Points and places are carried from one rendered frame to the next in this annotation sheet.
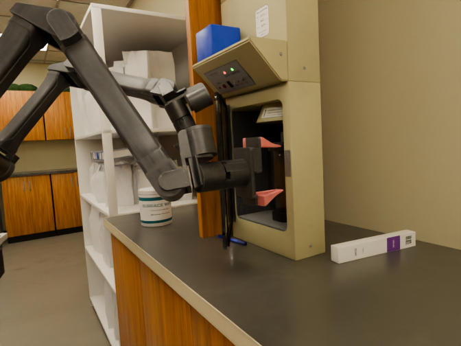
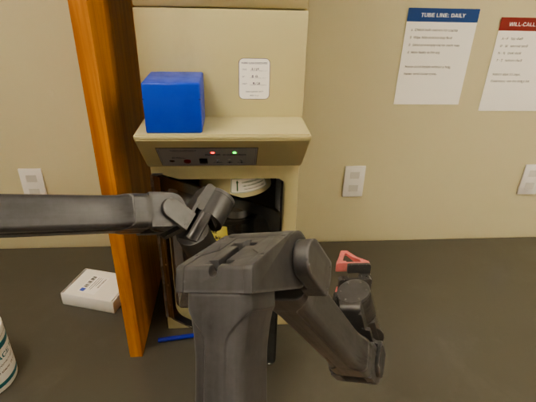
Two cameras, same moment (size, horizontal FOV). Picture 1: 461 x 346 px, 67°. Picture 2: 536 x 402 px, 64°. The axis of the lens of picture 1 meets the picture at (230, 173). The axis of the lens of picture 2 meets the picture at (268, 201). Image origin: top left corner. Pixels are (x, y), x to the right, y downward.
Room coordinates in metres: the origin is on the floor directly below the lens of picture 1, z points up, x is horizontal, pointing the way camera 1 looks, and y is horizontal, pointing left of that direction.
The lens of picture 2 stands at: (0.58, 0.64, 1.76)
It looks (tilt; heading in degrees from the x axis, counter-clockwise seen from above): 28 degrees down; 296
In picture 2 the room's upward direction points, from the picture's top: 2 degrees clockwise
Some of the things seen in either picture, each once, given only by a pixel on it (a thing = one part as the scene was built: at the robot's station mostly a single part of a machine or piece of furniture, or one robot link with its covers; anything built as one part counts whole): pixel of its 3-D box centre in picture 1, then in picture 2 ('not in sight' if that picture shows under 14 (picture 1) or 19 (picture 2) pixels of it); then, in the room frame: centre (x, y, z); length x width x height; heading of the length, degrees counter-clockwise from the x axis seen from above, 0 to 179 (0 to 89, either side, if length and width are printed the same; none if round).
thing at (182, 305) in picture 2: (224, 167); (216, 272); (1.00, 0.02, 1.19); 0.30 x 0.01 x 0.40; 176
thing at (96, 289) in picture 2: not in sight; (99, 289); (1.43, -0.01, 0.96); 0.16 x 0.12 x 0.04; 14
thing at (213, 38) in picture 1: (218, 45); (175, 101); (1.08, 0.02, 1.56); 0.10 x 0.10 x 0.09; 31
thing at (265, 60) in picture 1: (235, 72); (224, 149); (1.00, -0.03, 1.46); 0.32 x 0.11 x 0.10; 31
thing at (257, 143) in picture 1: (262, 154); (348, 269); (0.74, -0.07, 1.24); 0.09 x 0.07 x 0.07; 121
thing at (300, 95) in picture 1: (287, 119); (226, 174); (1.10, -0.19, 1.33); 0.32 x 0.25 x 0.77; 31
